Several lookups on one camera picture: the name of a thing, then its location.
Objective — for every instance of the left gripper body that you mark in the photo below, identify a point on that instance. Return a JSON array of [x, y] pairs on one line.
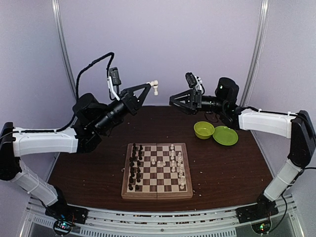
[[129, 102]]

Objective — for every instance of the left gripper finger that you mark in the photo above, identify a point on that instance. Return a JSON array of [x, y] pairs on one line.
[[143, 95], [134, 89]]

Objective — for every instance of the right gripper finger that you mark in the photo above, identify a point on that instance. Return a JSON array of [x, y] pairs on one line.
[[183, 107], [183, 96]]

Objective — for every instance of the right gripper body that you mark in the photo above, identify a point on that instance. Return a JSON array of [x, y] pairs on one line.
[[197, 99]]

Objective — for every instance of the wooden chess board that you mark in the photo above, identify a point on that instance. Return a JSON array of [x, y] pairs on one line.
[[159, 183]]

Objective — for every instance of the white king chess piece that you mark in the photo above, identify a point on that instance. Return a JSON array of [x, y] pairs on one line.
[[181, 176]]

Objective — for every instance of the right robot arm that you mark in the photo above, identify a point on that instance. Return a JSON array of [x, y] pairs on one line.
[[297, 127]]

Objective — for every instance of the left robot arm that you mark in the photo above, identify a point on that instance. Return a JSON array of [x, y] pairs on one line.
[[94, 120]]

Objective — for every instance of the black chess pieces row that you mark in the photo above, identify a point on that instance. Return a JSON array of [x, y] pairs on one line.
[[135, 171]]

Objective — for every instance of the white chess pieces pile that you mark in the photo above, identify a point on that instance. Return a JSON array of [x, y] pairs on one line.
[[158, 163]]

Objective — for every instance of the green plastic bowl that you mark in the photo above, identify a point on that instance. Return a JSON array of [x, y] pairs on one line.
[[203, 130]]

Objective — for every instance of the green plastic plate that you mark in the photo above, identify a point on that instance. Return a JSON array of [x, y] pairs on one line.
[[225, 136]]

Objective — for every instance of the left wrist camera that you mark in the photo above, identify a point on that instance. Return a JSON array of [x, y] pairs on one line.
[[113, 81]]

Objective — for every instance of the right aluminium corner post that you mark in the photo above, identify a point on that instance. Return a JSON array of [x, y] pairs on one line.
[[258, 47]]

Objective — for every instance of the aluminium corner post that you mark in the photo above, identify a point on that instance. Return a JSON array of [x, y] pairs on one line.
[[63, 46], [258, 47]]

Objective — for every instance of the left aluminium corner post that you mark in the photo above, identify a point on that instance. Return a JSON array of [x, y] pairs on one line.
[[63, 46]]

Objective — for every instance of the aluminium front rail frame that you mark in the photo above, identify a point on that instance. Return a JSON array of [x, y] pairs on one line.
[[220, 222]]

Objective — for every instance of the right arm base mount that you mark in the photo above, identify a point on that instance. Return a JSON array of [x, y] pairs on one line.
[[259, 214]]

